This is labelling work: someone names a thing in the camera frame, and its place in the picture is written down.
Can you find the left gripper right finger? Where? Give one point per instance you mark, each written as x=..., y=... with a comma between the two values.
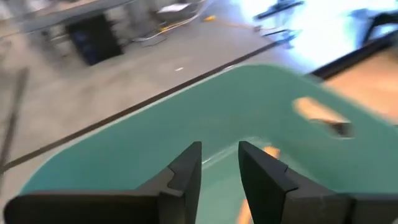
x=273, y=199

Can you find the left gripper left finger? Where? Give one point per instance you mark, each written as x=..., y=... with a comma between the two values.
x=174, y=199

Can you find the teal plastic bin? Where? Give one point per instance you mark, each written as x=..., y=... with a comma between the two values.
x=155, y=130

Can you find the black cabinet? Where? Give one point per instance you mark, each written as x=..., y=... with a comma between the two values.
x=93, y=40

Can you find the yellow power plug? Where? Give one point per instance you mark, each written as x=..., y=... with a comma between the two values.
x=210, y=18

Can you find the dark metal floor bar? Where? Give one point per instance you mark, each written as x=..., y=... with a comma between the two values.
x=280, y=7

